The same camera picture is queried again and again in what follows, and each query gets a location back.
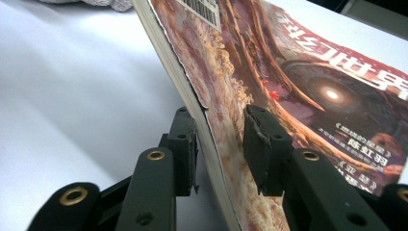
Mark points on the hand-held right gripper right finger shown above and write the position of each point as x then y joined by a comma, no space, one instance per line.
272,154

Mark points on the red cover magazine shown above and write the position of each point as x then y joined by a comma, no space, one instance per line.
288,80

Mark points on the striped beige cloth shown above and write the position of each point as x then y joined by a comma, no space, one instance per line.
96,4

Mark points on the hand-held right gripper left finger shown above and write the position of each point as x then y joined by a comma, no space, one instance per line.
179,154

